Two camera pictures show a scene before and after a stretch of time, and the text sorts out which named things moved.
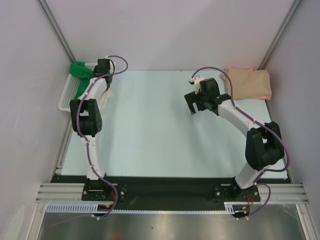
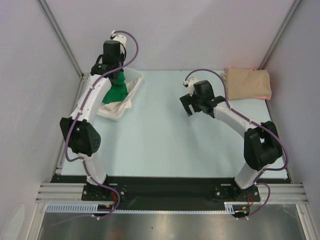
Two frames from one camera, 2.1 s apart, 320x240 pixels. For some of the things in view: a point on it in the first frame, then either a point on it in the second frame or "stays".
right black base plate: x=233 y=192 stays
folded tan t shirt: x=248 y=83 stays
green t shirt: x=79 y=69 -> x=118 y=91
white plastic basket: x=70 y=89 -> x=130 y=74
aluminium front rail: x=269 y=193 stays
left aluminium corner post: x=57 y=29 stays
